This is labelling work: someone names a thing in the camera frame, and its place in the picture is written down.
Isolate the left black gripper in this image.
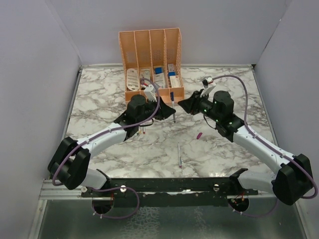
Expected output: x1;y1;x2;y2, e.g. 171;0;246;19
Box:
137;96;176;124

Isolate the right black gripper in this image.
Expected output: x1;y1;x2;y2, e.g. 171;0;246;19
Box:
179;89;222;122

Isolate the blue whiteboard marker pen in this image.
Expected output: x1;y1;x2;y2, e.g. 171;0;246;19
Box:
170;92;176;123

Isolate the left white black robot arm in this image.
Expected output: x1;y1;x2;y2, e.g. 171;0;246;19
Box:
48;95;176;197

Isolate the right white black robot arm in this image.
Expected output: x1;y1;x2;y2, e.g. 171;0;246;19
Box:
178;91;315;205

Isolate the purple whiteboard marker pen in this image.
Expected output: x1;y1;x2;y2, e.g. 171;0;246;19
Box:
177;142;182;168

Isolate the white red box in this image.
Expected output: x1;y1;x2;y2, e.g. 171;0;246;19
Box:
167;64;181;88

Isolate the white blue box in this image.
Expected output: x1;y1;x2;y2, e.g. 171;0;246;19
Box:
154;66;166;89

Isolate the white oval package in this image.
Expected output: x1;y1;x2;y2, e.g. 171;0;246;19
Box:
126;68;140;91

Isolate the grey stapler tool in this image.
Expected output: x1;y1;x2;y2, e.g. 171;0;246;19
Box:
140;69;151;90

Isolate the peach desk organizer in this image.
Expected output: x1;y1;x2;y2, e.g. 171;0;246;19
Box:
119;28;185;105

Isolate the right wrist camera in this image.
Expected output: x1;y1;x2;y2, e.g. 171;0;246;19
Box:
200;76;216;97

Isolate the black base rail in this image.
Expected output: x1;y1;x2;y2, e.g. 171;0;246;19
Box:
81;169;258;208

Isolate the aluminium frame rail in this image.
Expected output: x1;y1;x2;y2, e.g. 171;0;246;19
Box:
39;180;82;200

